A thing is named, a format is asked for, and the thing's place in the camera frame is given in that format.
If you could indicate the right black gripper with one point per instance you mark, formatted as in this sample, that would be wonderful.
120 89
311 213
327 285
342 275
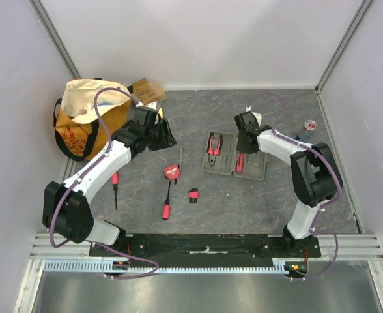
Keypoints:
241 143

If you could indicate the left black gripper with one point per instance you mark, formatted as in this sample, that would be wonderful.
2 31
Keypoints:
167 139

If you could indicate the red utility knife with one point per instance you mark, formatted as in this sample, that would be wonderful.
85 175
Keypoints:
240 162

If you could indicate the grey plastic tool case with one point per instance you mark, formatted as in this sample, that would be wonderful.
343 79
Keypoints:
254 164

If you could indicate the red black pliers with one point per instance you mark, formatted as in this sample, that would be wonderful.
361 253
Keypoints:
212 151

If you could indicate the large red screwdriver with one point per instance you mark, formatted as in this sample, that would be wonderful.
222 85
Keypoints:
167 206

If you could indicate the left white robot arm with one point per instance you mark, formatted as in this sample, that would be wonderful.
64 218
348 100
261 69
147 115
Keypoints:
66 209

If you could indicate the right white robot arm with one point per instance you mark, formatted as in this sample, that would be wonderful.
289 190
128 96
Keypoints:
316 180

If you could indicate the thin metal rod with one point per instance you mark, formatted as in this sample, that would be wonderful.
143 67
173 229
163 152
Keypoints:
180 156

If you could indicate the red tape measure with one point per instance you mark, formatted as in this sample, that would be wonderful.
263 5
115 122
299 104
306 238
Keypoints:
172 172

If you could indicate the brown cardboard box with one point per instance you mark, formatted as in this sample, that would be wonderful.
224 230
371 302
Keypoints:
148 92

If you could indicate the small red screwdriver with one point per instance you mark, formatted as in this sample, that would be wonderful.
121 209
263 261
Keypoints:
115 182

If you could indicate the blue silver drink can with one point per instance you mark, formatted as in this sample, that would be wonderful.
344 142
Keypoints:
307 130

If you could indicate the red black hex key set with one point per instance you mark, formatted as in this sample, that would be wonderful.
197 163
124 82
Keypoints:
193 195

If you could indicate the yellow canvas tote bag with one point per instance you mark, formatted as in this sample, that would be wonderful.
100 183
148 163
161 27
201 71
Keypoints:
78 132

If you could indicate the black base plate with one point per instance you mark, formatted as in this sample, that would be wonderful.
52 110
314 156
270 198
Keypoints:
215 249

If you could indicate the slotted cable duct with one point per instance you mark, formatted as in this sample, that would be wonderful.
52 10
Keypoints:
110 266

